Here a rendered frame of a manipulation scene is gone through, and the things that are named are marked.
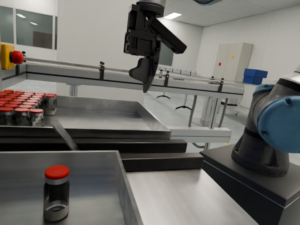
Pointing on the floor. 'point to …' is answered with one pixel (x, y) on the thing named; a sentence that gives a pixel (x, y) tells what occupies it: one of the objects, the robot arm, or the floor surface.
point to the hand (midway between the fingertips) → (147, 88)
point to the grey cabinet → (232, 64)
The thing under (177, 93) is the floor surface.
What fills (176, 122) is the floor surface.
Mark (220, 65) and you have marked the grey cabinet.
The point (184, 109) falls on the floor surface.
